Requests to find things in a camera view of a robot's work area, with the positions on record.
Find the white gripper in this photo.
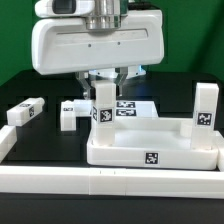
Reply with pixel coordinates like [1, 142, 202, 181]
[31, 10, 164, 100]

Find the white desk top tray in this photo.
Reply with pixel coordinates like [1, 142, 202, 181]
[87, 117, 224, 170]

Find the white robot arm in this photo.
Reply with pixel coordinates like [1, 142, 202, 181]
[31, 0, 164, 99]

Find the white marker base plate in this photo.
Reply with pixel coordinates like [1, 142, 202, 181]
[74, 100, 158, 118]

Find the white left fence wall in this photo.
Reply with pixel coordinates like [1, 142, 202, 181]
[0, 125, 17, 163]

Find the white fence wall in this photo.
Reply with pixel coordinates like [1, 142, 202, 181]
[0, 125, 17, 163]
[217, 148, 224, 172]
[0, 166, 224, 199]

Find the white front fence wall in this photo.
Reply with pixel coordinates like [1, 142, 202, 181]
[0, 166, 224, 199]

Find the white right fence wall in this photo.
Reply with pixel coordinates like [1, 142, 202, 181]
[217, 148, 224, 172]

